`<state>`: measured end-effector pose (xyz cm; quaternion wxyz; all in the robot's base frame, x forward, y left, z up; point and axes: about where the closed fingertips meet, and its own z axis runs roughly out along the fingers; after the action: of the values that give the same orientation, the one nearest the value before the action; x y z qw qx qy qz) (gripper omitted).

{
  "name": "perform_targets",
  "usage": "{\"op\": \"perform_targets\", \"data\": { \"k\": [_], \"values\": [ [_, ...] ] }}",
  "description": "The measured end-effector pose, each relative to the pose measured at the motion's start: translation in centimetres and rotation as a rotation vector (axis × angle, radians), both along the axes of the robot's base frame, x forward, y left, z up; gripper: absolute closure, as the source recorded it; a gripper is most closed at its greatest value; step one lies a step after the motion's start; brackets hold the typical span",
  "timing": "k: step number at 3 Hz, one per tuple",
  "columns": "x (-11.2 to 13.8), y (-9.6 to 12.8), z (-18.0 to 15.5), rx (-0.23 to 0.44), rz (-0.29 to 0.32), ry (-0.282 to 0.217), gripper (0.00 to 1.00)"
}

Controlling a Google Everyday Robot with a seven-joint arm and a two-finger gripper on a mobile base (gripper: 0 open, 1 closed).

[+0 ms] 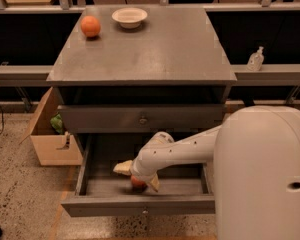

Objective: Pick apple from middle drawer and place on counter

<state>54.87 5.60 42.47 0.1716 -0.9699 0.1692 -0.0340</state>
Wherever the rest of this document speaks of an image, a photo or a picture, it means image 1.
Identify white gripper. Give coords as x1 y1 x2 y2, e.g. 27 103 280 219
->
113 146 167 192

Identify red apple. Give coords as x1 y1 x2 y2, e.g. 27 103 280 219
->
130 176 147 189

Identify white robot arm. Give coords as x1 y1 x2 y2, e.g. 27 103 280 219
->
114 106 300 240

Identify open middle drawer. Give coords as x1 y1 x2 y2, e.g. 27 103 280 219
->
62 133 215 217

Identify closed top drawer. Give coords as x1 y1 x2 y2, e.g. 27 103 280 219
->
58 105 223 133

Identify grey drawer cabinet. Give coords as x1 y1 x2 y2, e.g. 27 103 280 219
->
46 5 238 152

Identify cardboard box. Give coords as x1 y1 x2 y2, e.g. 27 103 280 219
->
21 87 82 166

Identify green object in box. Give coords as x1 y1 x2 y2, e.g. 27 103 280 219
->
50 113 64 134

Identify white bowl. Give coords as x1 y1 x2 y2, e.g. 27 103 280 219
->
112 7 148 29

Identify orange fruit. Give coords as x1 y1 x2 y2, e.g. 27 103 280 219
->
80 16 101 38

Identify clear sanitizer pump bottle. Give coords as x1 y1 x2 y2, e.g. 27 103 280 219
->
247 46 264 71

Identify grey metal rail shelf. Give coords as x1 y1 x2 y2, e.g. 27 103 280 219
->
0 64 300 87

